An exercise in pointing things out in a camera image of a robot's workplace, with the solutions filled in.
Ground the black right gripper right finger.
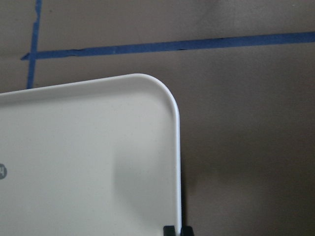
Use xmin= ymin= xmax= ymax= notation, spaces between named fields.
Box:
xmin=180 ymin=227 xmax=193 ymax=236

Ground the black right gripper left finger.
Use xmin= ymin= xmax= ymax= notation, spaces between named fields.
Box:
xmin=163 ymin=227 xmax=176 ymax=236

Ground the cream rabbit tray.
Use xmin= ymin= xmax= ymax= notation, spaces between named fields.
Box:
xmin=0 ymin=74 xmax=182 ymax=236

